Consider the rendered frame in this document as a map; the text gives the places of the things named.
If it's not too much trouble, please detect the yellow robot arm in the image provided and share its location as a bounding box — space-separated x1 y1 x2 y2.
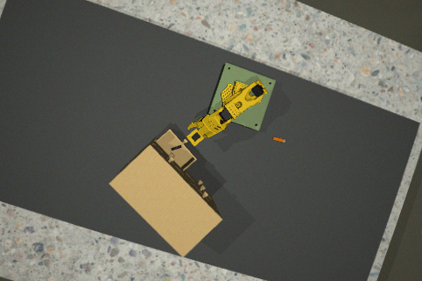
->
209 80 267 134

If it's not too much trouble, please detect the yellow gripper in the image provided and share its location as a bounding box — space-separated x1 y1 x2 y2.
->
186 115 215 146

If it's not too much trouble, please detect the orange battery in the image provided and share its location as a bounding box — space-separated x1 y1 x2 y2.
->
272 137 285 143

